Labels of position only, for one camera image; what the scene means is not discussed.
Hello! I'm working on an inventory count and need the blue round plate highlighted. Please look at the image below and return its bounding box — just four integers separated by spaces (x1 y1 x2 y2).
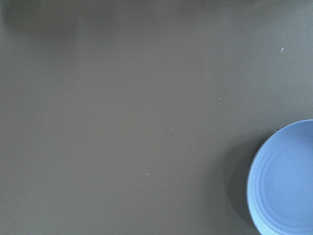
246 119 313 235

